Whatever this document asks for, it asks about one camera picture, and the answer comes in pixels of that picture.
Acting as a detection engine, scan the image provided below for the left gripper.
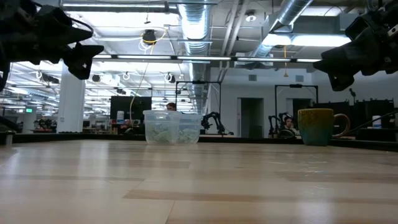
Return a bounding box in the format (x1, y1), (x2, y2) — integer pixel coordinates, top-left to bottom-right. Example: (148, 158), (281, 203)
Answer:
(18, 0), (105, 80)

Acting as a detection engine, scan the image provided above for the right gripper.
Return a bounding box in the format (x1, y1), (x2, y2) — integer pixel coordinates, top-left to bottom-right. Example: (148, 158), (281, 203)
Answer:
(312, 0), (398, 93)

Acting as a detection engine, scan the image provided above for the clear plastic deli cup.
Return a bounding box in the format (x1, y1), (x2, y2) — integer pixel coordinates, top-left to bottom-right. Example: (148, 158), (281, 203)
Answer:
(142, 110), (182, 146)
(177, 113), (203, 145)

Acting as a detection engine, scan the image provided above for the ceiling light fixture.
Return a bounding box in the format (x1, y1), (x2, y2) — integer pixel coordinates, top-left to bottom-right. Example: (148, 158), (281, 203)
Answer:
(262, 32), (352, 48)

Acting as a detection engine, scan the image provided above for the white structural column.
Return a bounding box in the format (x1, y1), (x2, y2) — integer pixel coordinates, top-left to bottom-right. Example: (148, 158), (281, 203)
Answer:
(57, 61), (86, 134)

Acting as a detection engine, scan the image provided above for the black monitor screen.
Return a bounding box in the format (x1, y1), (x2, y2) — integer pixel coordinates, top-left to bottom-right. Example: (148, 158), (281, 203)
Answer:
(109, 95), (153, 121)

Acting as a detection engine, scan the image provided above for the olive and teal ceramic mug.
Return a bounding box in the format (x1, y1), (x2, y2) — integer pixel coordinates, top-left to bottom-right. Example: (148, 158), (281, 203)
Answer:
(297, 108), (351, 147)

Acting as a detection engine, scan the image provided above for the overhead LED light bar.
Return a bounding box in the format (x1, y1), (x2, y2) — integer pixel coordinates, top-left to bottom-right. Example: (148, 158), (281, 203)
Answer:
(92, 54), (323, 64)

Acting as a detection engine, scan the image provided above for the dark partition wall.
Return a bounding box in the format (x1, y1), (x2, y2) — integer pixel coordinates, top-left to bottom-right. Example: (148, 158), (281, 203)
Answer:
(312, 98), (396, 142)

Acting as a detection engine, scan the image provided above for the black rig frame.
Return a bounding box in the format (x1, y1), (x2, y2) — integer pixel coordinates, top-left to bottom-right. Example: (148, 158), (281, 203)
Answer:
(274, 83), (319, 125)
(175, 80), (223, 116)

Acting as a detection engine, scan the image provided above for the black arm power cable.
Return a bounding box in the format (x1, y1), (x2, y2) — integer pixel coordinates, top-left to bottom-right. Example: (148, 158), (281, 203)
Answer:
(349, 109), (398, 135)

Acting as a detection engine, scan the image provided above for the black overhead camera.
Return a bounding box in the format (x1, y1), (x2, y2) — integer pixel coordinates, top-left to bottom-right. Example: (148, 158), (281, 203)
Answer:
(142, 29), (158, 46)

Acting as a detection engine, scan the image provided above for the black aluminium table frame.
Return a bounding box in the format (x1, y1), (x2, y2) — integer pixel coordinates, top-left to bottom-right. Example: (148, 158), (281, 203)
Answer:
(0, 116), (398, 153)

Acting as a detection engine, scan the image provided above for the silver round air duct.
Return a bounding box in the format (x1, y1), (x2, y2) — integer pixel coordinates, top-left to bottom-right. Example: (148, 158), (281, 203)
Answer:
(177, 0), (213, 114)
(248, 0), (313, 60)

